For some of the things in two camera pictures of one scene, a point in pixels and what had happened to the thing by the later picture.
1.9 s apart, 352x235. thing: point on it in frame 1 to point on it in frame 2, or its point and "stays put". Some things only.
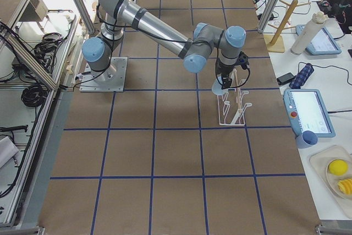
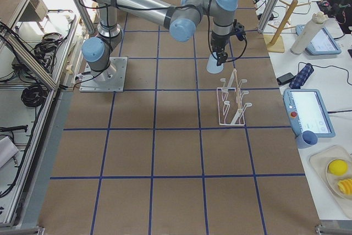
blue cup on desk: x=306 y=139 stays put
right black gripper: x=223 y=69 to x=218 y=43
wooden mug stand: x=275 y=43 stays put
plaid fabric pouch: x=301 y=79 stays put
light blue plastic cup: x=216 y=88 to x=212 y=64
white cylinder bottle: x=309 y=33 stays put
